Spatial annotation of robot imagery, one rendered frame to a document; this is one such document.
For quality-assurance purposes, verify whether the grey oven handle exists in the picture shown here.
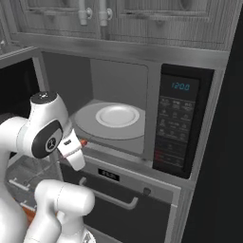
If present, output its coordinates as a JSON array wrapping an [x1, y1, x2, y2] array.
[[78, 177, 140, 212]]

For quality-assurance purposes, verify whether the white plate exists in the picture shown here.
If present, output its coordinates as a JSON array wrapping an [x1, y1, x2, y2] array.
[[95, 104, 141, 129]]

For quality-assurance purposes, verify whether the dark microwave door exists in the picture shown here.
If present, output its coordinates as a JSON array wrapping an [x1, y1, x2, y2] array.
[[0, 47, 63, 210]]

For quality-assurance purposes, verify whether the black fridge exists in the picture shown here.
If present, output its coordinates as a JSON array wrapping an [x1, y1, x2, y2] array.
[[181, 0, 243, 243]]

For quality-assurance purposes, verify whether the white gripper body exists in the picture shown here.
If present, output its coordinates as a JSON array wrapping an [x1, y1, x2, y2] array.
[[62, 147, 87, 172]]

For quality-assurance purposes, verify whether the black and steel microwave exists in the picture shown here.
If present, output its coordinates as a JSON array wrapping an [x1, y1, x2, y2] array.
[[31, 47, 231, 192]]

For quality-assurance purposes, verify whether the grey microwave turntable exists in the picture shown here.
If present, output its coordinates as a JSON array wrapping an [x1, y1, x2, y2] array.
[[72, 101, 147, 141]]

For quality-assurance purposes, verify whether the grey wooden cupboard door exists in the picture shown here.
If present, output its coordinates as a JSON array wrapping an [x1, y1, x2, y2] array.
[[18, 0, 106, 41], [103, 0, 242, 52]]

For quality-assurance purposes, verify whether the white cupboard handle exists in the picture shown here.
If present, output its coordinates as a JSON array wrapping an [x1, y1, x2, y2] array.
[[98, 0, 114, 28], [78, 0, 94, 27]]

